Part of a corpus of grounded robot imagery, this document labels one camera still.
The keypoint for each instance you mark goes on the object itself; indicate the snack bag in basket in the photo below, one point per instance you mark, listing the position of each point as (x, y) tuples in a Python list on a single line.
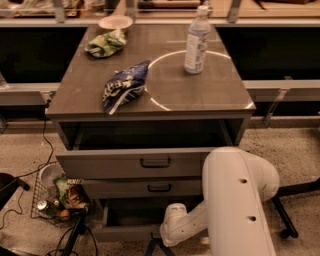
[(71, 193)]

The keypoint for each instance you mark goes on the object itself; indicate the clear plastic water bottle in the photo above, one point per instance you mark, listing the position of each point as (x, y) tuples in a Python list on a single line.
[(197, 41)]

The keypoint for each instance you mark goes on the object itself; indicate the grey drawer cabinet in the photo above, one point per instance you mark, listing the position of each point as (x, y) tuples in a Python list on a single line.
[(176, 109)]

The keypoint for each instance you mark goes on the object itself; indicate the wire basket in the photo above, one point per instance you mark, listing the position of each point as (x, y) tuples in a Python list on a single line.
[(60, 214)]

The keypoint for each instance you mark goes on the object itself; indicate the black tripod leg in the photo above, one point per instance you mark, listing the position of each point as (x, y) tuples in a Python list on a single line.
[(78, 229)]

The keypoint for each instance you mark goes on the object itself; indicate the grey bottom drawer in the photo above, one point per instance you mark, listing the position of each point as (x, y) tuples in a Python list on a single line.
[(136, 219)]

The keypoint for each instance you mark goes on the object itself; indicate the white bowl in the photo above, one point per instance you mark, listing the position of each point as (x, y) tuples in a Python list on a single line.
[(115, 22)]

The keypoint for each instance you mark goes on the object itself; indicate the grey middle drawer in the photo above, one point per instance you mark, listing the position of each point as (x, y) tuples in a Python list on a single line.
[(138, 188)]

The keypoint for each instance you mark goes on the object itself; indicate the grey drawer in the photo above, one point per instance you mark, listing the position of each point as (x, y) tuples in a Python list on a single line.
[(138, 188), (136, 219), (133, 163)]

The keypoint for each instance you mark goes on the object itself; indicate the green chip bag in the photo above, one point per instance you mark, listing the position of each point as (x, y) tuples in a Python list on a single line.
[(107, 44)]

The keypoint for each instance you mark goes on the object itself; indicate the black stand base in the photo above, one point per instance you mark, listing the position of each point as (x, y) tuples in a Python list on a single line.
[(290, 230)]

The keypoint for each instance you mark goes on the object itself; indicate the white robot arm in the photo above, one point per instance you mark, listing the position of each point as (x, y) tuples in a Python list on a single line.
[(235, 184)]

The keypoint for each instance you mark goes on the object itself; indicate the metal soda can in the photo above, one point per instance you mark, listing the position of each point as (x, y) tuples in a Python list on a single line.
[(45, 206)]

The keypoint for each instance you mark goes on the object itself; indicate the blue chip bag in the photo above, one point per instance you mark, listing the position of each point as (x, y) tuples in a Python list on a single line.
[(125, 86)]

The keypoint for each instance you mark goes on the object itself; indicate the grey top drawer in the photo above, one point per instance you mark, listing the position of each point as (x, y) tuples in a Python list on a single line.
[(133, 163)]

